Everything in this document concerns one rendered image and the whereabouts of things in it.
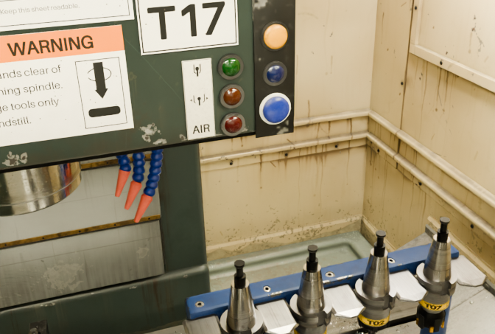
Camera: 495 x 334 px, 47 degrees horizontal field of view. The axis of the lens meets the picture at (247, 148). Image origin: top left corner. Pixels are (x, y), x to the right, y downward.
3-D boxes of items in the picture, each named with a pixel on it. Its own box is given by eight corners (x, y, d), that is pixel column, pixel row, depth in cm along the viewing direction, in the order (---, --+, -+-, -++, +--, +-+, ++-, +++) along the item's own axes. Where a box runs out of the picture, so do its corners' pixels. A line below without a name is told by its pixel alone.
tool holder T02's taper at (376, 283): (378, 275, 91) (381, 240, 88) (396, 291, 88) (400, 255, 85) (355, 284, 89) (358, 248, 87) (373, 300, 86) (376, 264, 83)
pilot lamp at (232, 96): (243, 105, 60) (242, 85, 59) (223, 108, 59) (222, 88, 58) (241, 103, 60) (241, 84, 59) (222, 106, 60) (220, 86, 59)
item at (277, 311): (302, 332, 83) (302, 327, 82) (267, 341, 81) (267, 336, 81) (285, 301, 89) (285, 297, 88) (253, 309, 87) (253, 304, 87)
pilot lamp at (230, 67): (242, 77, 58) (241, 56, 57) (222, 79, 58) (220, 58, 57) (240, 74, 59) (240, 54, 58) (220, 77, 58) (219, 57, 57)
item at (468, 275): (492, 284, 91) (493, 279, 91) (464, 291, 90) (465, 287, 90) (464, 259, 97) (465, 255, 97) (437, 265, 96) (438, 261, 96)
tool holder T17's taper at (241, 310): (252, 307, 85) (250, 270, 82) (260, 326, 81) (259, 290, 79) (223, 312, 84) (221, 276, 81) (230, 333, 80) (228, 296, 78)
